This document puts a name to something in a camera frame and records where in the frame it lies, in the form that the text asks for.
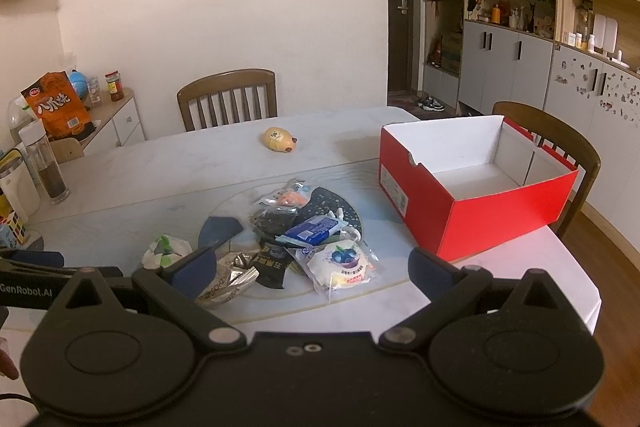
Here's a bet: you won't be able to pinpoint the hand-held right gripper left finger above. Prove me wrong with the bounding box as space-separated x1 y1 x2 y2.
32 247 247 353

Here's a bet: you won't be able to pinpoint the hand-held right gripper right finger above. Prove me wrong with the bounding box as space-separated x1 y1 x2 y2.
379 248 596 352

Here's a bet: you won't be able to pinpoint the silver foil packet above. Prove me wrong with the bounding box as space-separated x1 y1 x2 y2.
197 251 261 308

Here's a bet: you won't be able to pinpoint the green white snack packet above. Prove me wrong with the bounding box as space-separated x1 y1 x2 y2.
141 234 193 270

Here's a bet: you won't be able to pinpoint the black snack packet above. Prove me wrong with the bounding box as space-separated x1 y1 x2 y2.
255 241 291 290

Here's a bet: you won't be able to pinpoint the red cardboard shoebox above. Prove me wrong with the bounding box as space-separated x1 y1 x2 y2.
378 114 580 263

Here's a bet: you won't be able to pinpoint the blueberry print bread packet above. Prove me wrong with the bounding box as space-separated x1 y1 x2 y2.
295 241 381 303

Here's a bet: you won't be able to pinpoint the clear packet dark contents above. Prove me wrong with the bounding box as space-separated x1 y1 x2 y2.
250 207 301 243

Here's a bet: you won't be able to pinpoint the clear packet orange contents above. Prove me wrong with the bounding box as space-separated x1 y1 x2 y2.
255 178 313 210

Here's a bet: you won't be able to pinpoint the blue snack packet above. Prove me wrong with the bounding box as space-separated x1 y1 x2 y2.
277 214 346 248

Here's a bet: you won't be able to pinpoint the yellow plush toy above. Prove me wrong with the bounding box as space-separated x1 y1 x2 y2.
262 127 299 154

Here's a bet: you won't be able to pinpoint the white marble desktop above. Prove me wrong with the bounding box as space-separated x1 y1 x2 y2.
0 107 603 343

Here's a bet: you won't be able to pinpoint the person's left hand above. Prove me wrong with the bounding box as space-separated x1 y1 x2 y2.
0 338 20 380

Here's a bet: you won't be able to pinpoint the puzzle cube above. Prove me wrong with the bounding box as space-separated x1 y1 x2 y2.
0 212 28 248

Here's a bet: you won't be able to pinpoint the white jug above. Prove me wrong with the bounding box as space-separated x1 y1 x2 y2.
0 152 41 218

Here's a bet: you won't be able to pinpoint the glass bottle white cap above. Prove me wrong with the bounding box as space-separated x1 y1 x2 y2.
19 119 70 205

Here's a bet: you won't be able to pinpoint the white side cabinet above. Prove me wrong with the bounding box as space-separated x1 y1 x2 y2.
50 88 146 158

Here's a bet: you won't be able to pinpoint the orange snack bag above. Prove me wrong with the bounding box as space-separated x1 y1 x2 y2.
21 72 92 140

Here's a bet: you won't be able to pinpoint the wooden slat-back chair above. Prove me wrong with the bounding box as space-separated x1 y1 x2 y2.
176 68 278 132

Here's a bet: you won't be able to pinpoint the wooden chair black cushion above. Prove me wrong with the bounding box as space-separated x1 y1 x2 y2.
491 101 602 238

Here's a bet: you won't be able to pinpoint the red-lid sauce jar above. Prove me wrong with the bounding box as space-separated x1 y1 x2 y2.
105 72 125 102

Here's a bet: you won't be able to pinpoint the blue globe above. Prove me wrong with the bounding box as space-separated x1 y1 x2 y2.
69 71 92 100

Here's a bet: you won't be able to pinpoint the dark door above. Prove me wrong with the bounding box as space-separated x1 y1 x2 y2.
385 0 416 95

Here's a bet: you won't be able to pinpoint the grey wall cabinet unit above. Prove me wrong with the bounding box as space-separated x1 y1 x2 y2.
420 0 640 228

